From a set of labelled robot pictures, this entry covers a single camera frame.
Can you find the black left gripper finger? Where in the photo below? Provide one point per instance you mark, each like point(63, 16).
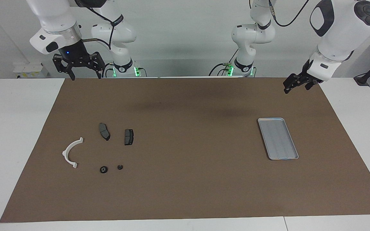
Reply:
point(309, 86)
point(291, 83)

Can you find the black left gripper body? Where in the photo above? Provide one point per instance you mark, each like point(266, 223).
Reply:
point(305, 75)

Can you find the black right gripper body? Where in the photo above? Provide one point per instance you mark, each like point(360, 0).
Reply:
point(75, 56)

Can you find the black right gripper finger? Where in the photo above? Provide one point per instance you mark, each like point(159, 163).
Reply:
point(100, 65)
point(71, 71)

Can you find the large black bearing gear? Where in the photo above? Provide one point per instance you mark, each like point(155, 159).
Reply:
point(103, 169)

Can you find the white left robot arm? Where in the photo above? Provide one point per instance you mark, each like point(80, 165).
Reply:
point(339, 32)

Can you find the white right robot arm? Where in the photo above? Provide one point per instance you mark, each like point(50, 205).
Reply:
point(56, 16)

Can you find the silver metal tray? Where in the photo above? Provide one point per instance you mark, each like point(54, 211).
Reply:
point(278, 139)

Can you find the white power strip box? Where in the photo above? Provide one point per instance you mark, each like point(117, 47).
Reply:
point(30, 70)

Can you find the dark curved brake pad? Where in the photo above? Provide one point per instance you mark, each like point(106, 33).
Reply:
point(104, 131)

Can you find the dark rectangular brake pad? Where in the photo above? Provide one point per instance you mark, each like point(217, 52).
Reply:
point(128, 137)

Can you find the brown table mat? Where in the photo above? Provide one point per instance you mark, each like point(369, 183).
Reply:
point(188, 176)

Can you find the white curved plastic bracket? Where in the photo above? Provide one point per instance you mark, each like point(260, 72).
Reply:
point(64, 154)

